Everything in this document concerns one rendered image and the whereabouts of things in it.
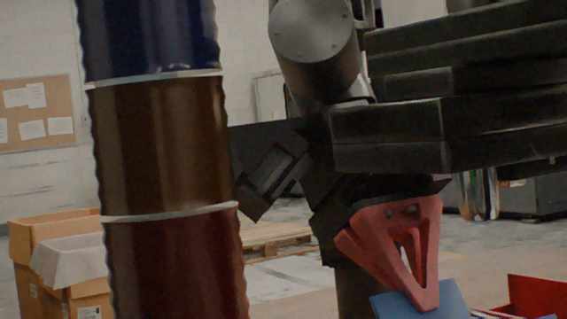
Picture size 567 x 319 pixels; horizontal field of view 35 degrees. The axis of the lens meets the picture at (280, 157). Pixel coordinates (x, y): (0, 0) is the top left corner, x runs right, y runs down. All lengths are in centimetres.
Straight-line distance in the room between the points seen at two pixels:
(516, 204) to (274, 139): 706
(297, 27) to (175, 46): 36
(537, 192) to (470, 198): 701
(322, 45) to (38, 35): 1092
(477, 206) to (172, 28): 25
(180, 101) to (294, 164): 37
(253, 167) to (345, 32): 10
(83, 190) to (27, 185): 70
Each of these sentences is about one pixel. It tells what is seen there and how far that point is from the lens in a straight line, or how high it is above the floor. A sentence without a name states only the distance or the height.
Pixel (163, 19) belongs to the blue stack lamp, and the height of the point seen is 117.
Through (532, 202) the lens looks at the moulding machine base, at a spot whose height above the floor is 18.
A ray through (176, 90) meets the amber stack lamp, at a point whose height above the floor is 115.
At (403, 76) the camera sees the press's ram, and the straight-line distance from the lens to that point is 48.
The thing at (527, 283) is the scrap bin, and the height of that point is 95.
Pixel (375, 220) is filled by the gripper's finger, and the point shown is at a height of 106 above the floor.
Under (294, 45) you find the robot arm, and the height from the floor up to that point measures 118.
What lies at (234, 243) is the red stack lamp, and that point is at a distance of 24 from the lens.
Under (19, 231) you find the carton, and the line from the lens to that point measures 469.
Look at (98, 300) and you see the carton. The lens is 399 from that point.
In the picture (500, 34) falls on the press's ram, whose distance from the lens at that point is 44.
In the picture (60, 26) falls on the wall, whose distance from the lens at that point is 1153.
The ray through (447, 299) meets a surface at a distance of 63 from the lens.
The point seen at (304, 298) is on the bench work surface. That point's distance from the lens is 116.
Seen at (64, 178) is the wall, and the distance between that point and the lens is 1143.
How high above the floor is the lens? 114
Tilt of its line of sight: 3 degrees down
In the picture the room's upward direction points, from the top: 6 degrees counter-clockwise
